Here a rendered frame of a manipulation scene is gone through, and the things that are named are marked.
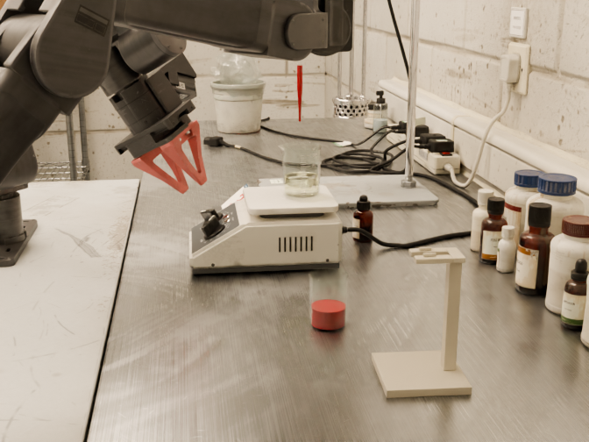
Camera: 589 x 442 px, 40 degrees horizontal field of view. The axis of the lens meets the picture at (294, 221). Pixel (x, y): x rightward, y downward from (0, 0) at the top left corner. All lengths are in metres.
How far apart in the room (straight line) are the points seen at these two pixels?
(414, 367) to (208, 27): 0.38
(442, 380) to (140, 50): 0.51
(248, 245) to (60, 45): 0.48
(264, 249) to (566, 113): 0.55
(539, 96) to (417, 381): 0.76
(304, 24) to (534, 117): 0.71
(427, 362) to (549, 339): 0.16
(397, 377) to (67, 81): 0.40
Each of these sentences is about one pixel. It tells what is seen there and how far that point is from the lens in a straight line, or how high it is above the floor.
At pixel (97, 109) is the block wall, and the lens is 3.47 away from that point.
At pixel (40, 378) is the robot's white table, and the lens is 0.83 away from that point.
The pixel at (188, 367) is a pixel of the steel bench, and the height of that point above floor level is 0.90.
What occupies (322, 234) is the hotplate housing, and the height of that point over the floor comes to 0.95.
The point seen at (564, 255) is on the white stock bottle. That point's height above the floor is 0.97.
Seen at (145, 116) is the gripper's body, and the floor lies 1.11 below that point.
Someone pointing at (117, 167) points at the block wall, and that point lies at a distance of 3.51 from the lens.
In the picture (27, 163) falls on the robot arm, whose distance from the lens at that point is 1.20.
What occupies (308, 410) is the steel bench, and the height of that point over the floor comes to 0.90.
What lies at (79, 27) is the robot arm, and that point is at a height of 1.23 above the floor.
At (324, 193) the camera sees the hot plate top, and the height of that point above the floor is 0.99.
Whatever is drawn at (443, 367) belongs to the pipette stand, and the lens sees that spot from 0.80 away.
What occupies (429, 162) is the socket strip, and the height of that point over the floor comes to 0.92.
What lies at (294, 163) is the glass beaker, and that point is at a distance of 1.07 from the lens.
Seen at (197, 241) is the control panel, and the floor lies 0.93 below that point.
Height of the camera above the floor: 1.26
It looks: 16 degrees down
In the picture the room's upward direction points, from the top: straight up
